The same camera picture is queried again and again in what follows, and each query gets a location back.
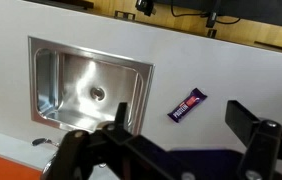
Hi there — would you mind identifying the chrome sink faucet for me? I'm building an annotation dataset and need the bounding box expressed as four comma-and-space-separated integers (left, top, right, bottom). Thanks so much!
31, 121, 115, 178

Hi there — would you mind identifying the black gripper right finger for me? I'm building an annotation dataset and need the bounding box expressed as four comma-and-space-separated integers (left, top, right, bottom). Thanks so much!
225, 100, 282, 180

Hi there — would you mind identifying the stainless steel sink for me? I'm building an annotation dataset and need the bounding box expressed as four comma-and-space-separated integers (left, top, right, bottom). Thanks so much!
28, 37, 154, 134

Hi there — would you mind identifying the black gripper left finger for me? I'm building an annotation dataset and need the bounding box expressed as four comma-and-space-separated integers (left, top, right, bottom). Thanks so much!
44, 102, 195, 180

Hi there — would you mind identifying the purple protein snack bar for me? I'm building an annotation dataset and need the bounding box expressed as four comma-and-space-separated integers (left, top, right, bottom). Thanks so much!
168, 88, 207, 123

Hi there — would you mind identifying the black cable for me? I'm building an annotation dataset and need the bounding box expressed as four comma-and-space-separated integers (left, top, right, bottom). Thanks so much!
170, 0, 242, 26

